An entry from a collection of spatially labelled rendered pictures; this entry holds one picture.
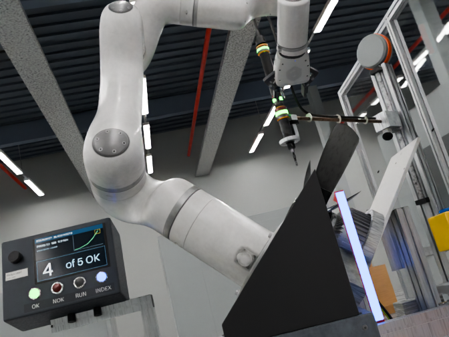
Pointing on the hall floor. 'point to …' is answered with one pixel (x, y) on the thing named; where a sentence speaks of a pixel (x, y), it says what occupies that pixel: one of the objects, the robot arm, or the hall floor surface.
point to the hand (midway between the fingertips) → (290, 94)
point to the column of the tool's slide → (422, 168)
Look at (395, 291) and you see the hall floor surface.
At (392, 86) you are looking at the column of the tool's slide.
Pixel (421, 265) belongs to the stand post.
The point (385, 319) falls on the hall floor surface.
